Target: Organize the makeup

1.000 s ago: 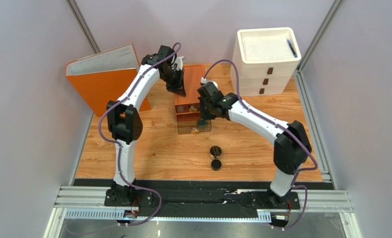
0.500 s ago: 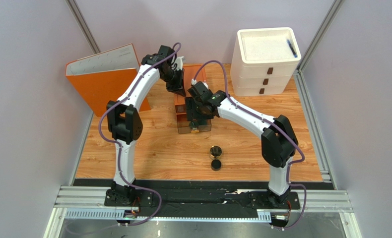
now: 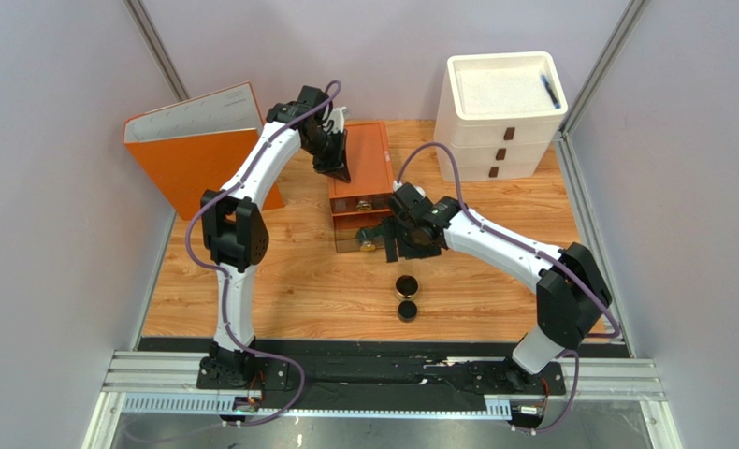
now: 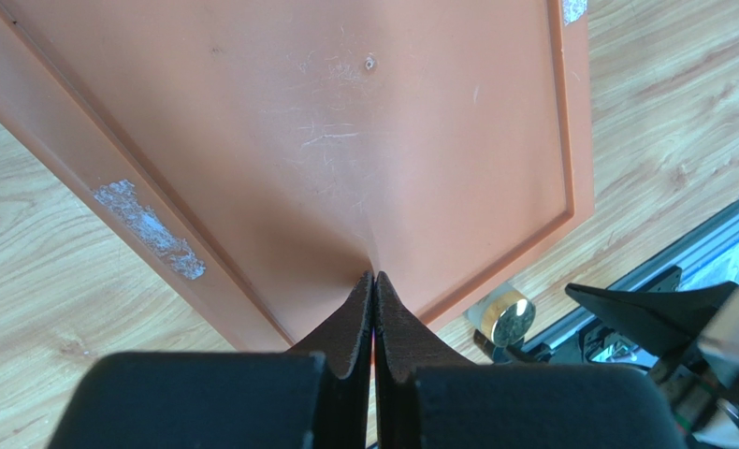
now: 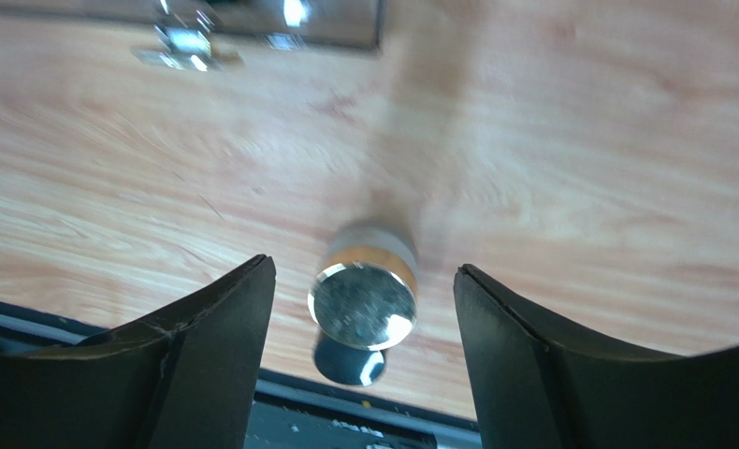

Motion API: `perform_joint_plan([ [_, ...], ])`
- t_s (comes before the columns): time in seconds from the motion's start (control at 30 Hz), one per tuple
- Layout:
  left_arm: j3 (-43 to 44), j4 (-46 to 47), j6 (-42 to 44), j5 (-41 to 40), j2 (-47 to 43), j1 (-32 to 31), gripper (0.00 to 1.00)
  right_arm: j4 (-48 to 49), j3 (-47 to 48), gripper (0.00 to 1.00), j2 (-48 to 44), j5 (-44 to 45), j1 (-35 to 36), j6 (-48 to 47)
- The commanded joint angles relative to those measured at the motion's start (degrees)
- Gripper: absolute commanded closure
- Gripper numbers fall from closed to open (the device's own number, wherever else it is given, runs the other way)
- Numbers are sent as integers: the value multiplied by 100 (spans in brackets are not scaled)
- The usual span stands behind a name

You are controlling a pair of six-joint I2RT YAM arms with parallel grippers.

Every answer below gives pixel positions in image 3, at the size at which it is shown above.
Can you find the aluminium rail frame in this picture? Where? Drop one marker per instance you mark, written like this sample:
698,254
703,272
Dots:
377,386

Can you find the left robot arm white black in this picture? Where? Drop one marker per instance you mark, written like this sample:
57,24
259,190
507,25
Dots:
234,230

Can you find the orange makeup drawer box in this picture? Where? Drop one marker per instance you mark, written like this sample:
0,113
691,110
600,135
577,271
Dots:
370,168

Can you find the glass cream jar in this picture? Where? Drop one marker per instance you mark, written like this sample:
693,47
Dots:
406,288

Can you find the blue pen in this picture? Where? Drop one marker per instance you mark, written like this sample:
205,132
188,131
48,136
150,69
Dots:
550,91

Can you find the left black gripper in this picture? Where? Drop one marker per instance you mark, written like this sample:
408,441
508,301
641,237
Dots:
337,166

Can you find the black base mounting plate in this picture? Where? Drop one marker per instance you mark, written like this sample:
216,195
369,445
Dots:
463,375

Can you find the white three-drawer cabinet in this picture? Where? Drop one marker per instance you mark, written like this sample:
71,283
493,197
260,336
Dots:
495,116

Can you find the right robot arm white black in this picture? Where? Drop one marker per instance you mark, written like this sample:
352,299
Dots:
571,294

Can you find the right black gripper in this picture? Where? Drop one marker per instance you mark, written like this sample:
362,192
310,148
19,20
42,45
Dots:
390,231

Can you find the black jar lid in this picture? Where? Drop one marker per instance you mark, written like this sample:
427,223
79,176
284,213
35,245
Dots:
407,311

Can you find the orange white ring binder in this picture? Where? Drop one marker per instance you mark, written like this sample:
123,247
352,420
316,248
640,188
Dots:
195,145

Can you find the clear acrylic drawer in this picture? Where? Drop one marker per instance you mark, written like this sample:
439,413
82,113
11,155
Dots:
346,225

